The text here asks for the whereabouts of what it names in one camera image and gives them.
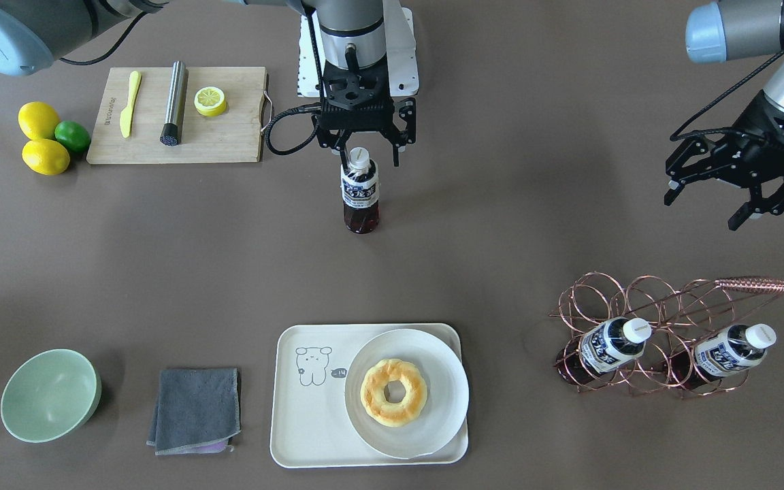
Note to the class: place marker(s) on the green bowl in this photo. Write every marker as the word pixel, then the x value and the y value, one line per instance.
pixel 50 395

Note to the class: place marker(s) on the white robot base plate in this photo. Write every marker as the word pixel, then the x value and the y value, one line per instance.
pixel 401 54

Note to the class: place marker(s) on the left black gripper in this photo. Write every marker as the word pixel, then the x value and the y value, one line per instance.
pixel 773 125

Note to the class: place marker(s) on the glazed donut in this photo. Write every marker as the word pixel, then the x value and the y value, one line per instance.
pixel 377 404

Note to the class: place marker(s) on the beige rabbit tray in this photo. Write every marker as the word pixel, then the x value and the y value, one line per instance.
pixel 310 427

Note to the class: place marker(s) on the whole lemon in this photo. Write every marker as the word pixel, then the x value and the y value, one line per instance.
pixel 46 157
pixel 38 120

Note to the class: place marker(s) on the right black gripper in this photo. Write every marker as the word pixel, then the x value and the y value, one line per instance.
pixel 405 115

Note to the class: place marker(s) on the green lime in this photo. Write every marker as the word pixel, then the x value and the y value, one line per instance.
pixel 73 136

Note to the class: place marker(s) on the yellow plastic knife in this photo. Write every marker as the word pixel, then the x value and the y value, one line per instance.
pixel 126 115

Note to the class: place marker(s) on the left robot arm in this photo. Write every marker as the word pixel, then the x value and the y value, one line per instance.
pixel 729 30

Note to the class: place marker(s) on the steel muddler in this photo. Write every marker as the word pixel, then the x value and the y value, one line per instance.
pixel 171 131

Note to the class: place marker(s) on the half lemon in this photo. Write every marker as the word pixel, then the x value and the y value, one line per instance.
pixel 210 101

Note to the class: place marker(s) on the wooden cutting board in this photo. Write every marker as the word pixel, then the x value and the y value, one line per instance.
pixel 232 137

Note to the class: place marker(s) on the grey folded cloth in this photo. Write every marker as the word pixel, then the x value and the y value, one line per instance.
pixel 197 411

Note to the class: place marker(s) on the white plate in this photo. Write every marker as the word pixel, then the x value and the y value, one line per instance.
pixel 447 403

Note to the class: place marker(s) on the upper whole lemon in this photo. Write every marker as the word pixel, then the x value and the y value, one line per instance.
pixel 38 120

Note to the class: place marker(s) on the tea bottle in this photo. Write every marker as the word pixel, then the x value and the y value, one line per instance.
pixel 605 348
pixel 359 184
pixel 725 353

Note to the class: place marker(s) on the copper wire bottle rack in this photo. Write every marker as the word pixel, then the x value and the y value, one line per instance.
pixel 680 318

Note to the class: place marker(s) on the lower whole lemon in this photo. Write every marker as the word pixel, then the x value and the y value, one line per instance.
pixel 46 157

